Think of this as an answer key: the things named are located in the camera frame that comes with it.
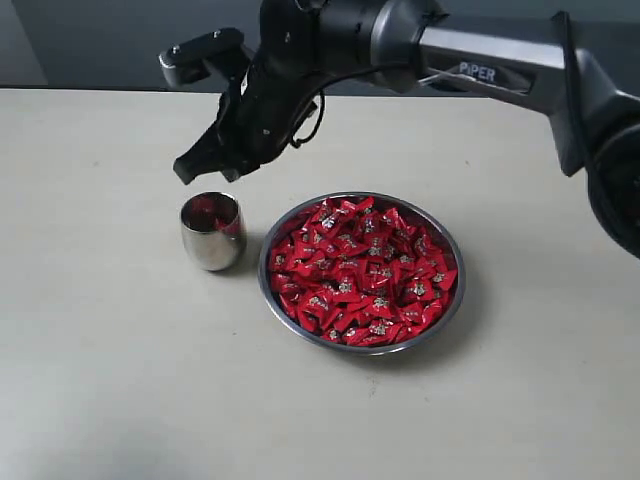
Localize steel cup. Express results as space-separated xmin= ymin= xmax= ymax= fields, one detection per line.
xmin=180 ymin=192 xmax=247 ymax=272

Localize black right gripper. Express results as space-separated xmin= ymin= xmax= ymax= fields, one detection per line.
xmin=173 ymin=50 xmax=320 ymax=184

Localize round stainless steel bowl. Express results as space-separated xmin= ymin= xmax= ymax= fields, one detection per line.
xmin=257 ymin=189 xmax=467 ymax=356

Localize red wrapped candy pile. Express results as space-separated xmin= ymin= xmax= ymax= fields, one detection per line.
xmin=267 ymin=195 xmax=459 ymax=347

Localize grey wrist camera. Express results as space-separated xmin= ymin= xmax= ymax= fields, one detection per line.
xmin=158 ymin=28 xmax=251 ymax=88

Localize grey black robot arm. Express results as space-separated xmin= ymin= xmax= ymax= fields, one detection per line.
xmin=159 ymin=1 xmax=639 ymax=254

